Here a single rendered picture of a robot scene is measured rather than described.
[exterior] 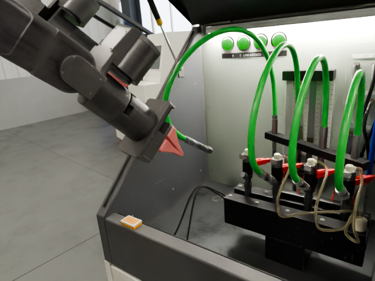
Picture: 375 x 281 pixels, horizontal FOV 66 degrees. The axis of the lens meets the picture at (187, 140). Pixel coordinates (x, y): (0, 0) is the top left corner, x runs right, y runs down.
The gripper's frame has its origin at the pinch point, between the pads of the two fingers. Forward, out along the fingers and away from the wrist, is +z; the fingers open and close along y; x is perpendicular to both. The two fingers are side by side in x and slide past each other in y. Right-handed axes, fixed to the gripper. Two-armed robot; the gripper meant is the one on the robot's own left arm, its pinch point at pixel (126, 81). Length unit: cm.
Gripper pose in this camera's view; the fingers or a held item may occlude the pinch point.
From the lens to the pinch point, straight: 70.9
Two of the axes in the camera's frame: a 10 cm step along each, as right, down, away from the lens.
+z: 7.6, 5.8, 2.9
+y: -3.2, -0.5, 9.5
